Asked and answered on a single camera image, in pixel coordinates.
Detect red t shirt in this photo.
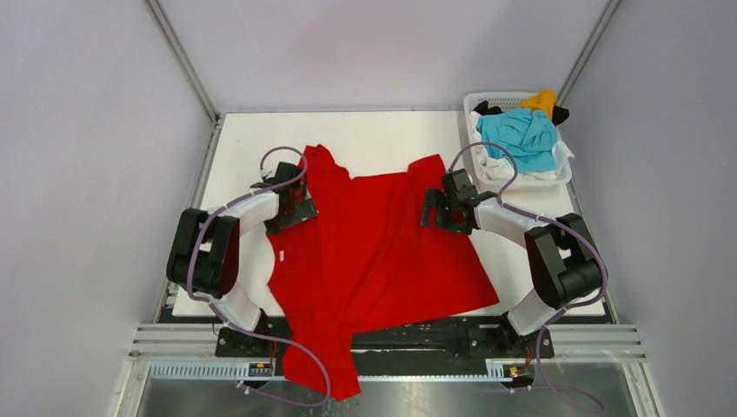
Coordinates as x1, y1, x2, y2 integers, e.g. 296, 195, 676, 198
268, 145, 499, 400

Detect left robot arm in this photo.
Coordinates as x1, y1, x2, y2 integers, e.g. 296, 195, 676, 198
165, 162, 318, 357

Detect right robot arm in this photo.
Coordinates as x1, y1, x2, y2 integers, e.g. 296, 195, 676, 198
420, 169, 608, 358

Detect teal t shirt in basket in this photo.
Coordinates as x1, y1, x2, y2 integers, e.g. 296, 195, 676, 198
475, 109, 558, 174

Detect white plastic laundry basket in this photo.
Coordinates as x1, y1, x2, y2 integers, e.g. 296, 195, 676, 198
463, 89, 574, 189

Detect yellow t shirt in basket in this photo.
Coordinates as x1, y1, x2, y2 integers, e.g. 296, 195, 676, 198
519, 89, 557, 120

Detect black t shirt in basket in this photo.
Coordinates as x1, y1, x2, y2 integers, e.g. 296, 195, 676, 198
473, 101, 570, 126

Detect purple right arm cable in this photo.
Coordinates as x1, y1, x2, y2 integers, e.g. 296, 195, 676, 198
448, 141, 612, 415

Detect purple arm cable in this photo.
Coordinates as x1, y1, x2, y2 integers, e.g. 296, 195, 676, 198
187, 146, 334, 410
448, 141, 612, 415

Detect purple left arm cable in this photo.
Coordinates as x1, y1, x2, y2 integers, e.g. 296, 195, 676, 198
187, 146, 334, 410

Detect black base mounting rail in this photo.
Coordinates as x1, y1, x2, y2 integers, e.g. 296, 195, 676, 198
216, 313, 557, 378

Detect white slotted cable duct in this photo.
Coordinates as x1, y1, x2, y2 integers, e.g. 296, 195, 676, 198
149, 361, 513, 382

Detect aluminium frame rails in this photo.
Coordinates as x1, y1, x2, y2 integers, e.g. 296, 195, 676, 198
130, 323, 647, 363

